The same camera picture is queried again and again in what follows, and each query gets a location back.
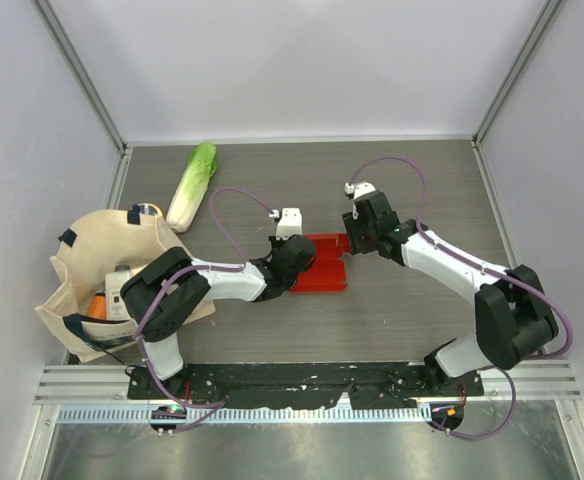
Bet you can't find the red paper box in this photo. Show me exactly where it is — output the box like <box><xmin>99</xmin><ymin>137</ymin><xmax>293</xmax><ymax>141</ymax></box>
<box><xmin>291</xmin><ymin>233</ymin><xmax>349</xmax><ymax>294</ymax></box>

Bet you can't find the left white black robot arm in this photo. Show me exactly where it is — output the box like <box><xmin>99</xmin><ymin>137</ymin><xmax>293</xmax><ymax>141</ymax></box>
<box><xmin>120</xmin><ymin>234</ymin><xmax>316</xmax><ymax>399</ymax></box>

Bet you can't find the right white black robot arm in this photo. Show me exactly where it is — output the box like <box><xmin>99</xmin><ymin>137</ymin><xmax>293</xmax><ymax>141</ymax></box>
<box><xmin>343</xmin><ymin>182</ymin><xmax>558</xmax><ymax>395</ymax></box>

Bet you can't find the napa cabbage toy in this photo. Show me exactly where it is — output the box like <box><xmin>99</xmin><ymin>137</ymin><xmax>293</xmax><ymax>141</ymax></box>
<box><xmin>165</xmin><ymin>142</ymin><xmax>217</xmax><ymax>233</ymax></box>

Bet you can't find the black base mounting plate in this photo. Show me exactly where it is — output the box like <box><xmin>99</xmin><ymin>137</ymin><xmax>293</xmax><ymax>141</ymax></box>
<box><xmin>126</xmin><ymin>360</ymin><xmax>486</xmax><ymax>411</ymax></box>

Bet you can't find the orange white item behind bag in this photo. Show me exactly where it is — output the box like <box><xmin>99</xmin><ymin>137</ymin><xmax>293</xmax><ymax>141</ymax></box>
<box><xmin>132</xmin><ymin>202</ymin><xmax>164</xmax><ymax>218</ymax></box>

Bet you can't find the beige printed tote bag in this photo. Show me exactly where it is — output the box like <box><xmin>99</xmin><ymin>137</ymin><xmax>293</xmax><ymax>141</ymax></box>
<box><xmin>32</xmin><ymin>202</ymin><xmax>217</xmax><ymax>364</ymax></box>

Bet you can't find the white bottle in bag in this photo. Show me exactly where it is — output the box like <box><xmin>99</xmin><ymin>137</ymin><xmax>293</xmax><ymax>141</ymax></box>
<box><xmin>104</xmin><ymin>264</ymin><xmax>133</xmax><ymax>321</ymax></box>

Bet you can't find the orange item in bag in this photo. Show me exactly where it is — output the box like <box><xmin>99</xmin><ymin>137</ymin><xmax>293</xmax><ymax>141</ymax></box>
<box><xmin>88</xmin><ymin>292</ymin><xmax>107</xmax><ymax>320</ymax></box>

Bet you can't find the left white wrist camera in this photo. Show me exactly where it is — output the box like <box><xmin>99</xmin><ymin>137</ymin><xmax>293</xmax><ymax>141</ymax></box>
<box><xmin>268</xmin><ymin>207</ymin><xmax>303</xmax><ymax>240</ymax></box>

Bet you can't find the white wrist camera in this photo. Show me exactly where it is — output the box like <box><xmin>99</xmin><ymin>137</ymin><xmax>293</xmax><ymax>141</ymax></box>
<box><xmin>344</xmin><ymin>182</ymin><xmax>376</xmax><ymax>200</ymax></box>
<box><xmin>268</xmin><ymin>207</ymin><xmax>303</xmax><ymax>240</ymax></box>

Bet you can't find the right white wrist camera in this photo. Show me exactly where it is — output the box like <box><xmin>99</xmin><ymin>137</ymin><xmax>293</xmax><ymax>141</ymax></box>
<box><xmin>344</xmin><ymin>182</ymin><xmax>376</xmax><ymax>200</ymax></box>

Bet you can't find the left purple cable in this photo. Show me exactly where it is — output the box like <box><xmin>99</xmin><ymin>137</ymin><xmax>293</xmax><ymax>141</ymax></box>
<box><xmin>134</xmin><ymin>187</ymin><xmax>279</xmax><ymax>432</ymax></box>

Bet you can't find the purple cable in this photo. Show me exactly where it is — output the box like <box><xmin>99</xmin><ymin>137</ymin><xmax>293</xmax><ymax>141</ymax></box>
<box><xmin>134</xmin><ymin>187</ymin><xmax>279</xmax><ymax>432</ymax></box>
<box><xmin>348</xmin><ymin>156</ymin><xmax>574</xmax><ymax>441</ymax></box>

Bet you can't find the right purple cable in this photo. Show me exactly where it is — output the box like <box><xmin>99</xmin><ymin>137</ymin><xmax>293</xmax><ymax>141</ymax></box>
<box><xmin>348</xmin><ymin>156</ymin><xmax>574</xmax><ymax>441</ymax></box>

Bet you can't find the white slotted cable duct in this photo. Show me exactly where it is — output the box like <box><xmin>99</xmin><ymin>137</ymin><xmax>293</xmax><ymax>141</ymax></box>
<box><xmin>57</xmin><ymin>404</ymin><xmax>431</xmax><ymax>425</ymax></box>

